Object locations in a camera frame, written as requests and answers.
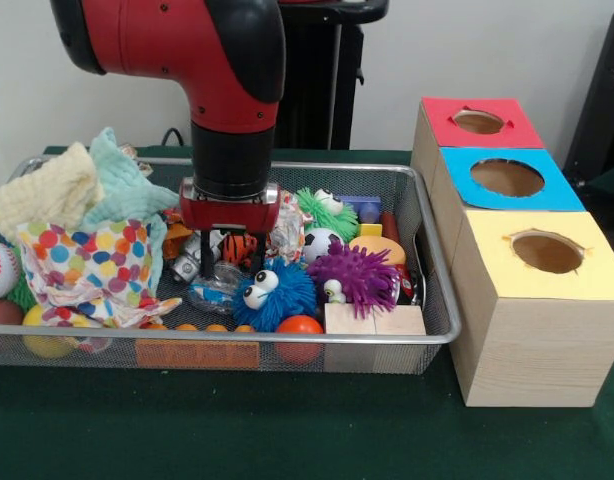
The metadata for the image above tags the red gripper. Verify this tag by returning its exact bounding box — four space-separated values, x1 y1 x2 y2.
179 180 283 280

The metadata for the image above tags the clear bottle blue print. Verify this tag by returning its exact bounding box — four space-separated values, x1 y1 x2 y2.
189 262 242 315

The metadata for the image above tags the shallow mesh bin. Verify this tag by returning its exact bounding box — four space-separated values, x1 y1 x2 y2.
0 153 463 375

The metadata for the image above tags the wooden box with three holes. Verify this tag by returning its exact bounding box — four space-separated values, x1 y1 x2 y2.
410 96 614 409

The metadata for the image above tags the blue spiky ball with eyes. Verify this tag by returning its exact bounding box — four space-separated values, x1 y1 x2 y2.
231 257 318 332

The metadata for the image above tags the small soccer ball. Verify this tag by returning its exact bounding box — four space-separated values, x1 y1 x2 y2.
302 227 346 264

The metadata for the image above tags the smooth orange ball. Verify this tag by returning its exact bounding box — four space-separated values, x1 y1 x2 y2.
275 314 324 364

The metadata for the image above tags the green spiky ball with eyes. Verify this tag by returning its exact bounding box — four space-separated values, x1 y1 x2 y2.
294 187 361 244

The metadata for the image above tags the mint green cloth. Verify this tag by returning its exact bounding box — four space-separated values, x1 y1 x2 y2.
76 126 188 301

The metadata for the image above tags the purple spiky ball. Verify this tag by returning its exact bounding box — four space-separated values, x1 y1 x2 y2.
306 242 403 319

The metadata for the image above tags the colourful dotted cloth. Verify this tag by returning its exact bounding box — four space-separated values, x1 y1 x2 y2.
14 217 183 329

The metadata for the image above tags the dark green table cloth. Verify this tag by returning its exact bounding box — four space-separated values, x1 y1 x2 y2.
0 144 614 480

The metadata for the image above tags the green covered side table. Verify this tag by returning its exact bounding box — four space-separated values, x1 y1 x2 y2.
579 160 614 211

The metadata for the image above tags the black upright stand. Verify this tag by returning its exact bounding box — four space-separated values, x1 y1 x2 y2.
561 7 614 176

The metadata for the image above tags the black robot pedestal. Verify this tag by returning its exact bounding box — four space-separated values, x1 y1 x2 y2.
274 0 391 150

